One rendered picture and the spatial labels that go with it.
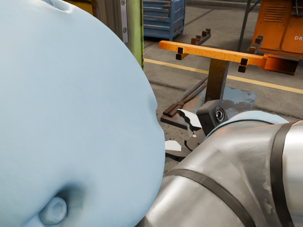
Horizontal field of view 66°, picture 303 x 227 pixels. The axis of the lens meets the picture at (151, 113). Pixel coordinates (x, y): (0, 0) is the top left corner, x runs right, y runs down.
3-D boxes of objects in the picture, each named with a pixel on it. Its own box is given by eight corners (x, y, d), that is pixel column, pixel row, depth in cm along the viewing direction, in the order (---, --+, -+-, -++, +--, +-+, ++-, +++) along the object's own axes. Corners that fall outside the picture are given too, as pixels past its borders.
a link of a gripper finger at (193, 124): (175, 126, 57) (190, 152, 49) (176, 105, 53) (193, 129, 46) (187, 124, 57) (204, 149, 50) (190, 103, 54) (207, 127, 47)
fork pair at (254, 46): (256, 49, 84) (258, 43, 83) (254, 53, 80) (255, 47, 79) (195, 39, 93) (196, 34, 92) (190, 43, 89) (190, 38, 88)
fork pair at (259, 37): (262, 40, 92) (263, 35, 91) (259, 44, 88) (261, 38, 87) (206, 32, 102) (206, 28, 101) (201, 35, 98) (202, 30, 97)
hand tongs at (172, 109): (219, 66, 134) (220, 65, 134) (227, 68, 132) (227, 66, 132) (162, 114, 94) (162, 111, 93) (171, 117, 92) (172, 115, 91)
